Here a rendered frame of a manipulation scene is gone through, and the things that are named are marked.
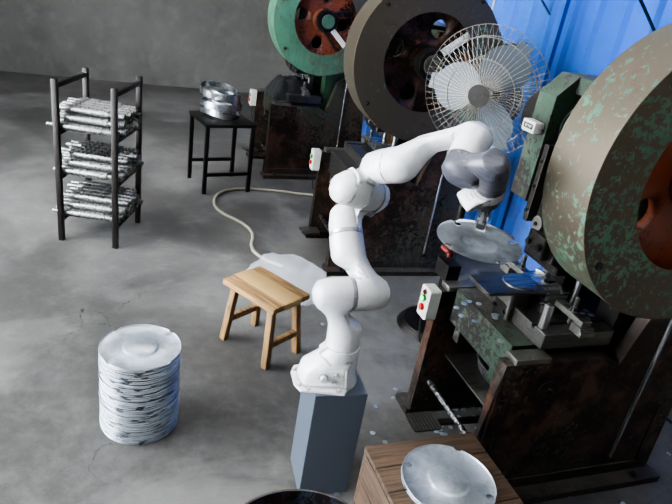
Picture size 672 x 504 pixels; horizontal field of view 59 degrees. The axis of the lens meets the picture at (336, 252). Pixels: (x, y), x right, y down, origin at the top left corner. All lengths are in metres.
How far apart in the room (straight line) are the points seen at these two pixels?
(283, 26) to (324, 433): 3.35
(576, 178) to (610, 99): 0.20
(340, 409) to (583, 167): 1.07
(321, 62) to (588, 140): 3.49
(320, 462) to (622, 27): 2.81
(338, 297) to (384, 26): 1.68
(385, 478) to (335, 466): 0.35
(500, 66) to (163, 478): 2.10
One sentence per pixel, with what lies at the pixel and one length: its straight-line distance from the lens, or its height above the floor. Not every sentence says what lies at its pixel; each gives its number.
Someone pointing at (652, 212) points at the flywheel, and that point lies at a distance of 1.89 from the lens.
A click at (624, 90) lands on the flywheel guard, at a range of 1.63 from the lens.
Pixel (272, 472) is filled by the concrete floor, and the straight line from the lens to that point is 2.36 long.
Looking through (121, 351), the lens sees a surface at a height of 0.34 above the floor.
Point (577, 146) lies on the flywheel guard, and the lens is 1.64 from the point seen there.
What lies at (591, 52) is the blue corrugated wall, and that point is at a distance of 3.99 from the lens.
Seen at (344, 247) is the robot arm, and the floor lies 0.92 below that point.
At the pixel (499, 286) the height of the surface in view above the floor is 0.78.
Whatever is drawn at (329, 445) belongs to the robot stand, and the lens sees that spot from 2.15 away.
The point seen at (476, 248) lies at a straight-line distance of 2.12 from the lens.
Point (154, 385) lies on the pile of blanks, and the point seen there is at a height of 0.26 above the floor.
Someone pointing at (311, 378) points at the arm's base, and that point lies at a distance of 1.99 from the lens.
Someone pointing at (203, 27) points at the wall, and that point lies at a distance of 8.28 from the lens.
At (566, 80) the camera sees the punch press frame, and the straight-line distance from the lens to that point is 2.22.
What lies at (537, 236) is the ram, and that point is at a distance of 2.20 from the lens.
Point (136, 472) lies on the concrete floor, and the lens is 2.36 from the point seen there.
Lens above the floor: 1.70
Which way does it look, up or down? 25 degrees down
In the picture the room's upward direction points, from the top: 10 degrees clockwise
